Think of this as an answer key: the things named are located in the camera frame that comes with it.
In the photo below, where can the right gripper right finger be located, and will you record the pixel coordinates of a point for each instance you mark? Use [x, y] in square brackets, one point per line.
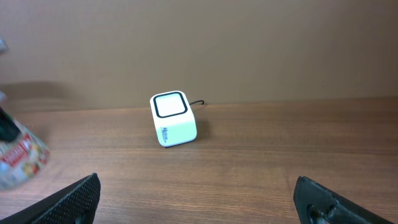
[315, 203]

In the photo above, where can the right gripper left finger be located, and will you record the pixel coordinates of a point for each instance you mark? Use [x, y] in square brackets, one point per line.
[75, 204]

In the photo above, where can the green lid jar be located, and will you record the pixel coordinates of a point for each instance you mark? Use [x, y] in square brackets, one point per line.
[23, 154]

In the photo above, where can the white barcode scanner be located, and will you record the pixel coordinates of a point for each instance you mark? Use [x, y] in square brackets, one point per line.
[173, 117]

